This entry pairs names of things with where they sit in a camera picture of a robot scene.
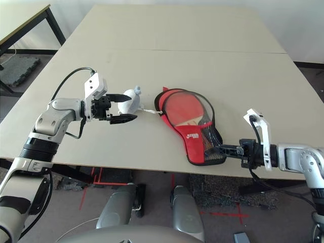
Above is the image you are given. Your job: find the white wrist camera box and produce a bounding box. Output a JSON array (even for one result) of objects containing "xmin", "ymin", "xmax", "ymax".
[
  {"xmin": 243, "ymin": 108, "xmax": 273, "ymax": 171},
  {"xmin": 83, "ymin": 72, "xmax": 110, "ymax": 123}
]

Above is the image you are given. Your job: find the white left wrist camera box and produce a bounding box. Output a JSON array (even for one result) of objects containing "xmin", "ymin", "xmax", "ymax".
[{"xmin": 83, "ymin": 72, "xmax": 110, "ymax": 123}]

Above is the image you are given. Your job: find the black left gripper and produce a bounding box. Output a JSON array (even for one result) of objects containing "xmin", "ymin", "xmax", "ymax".
[{"xmin": 91, "ymin": 93, "xmax": 138, "ymax": 126}]

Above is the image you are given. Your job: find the grey robot right leg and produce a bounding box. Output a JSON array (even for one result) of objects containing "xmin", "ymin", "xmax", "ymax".
[{"xmin": 170, "ymin": 185, "xmax": 205, "ymax": 240}]

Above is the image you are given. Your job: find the small grey floor box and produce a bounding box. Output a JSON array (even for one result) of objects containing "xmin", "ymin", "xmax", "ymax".
[{"xmin": 234, "ymin": 232, "xmax": 251, "ymax": 243}]

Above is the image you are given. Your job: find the thin white floor cable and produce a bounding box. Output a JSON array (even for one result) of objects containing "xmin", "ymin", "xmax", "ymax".
[{"xmin": 63, "ymin": 218, "xmax": 98, "ymax": 238}]

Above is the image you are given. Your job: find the dark grey foam floor mat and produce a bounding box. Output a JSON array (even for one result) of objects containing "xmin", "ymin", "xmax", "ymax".
[{"xmin": 0, "ymin": 56, "xmax": 41, "ymax": 88}]

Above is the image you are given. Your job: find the red ping-pong paddle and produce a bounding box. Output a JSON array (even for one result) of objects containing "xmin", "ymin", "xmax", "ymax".
[{"xmin": 164, "ymin": 94, "xmax": 216, "ymax": 127}]

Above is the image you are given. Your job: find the dark speckled floor mat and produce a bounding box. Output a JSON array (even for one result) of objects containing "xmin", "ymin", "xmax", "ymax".
[{"xmin": 188, "ymin": 174, "xmax": 279, "ymax": 211}]

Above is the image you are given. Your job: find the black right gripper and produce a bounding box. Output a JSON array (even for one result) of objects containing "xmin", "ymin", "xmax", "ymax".
[{"xmin": 218, "ymin": 138, "xmax": 266, "ymax": 170}]

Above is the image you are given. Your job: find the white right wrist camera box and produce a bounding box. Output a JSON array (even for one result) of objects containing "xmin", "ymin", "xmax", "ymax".
[{"xmin": 243, "ymin": 108, "xmax": 273, "ymax": 171}]

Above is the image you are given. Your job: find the grey robot leg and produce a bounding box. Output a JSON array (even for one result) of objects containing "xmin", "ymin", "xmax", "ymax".
[
  {"xmin": 96, "ymin": 182, "xmax": 147, "ymax": 230},
  {"xmin": 170, "ymin": 185, "xmax": 205, "ymax": 240}
]

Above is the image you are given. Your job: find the grey robot torso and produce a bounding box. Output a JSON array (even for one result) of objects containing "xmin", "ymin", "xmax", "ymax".
[{"xmin": 57, "ymin": 226, "xmax": 200, "ymax": 243}]

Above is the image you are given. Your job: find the grey robot left leg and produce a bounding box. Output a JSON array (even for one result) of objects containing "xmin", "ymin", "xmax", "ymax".
[{"xmin": 96, "ymin": 182, "xmax": 147, "ymax": 230}]

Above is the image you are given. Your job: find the beige side table black frame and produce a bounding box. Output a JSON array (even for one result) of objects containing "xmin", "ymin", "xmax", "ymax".
[{"xmin": 0, "ymin": 4, "xmax": 67, "ymax": 98}]

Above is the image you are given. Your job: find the red black paddle case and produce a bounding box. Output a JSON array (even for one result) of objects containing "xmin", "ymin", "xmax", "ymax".
[{"xmin": 154, "ymin": 87, "xmax": 227, "ymax": 167}]

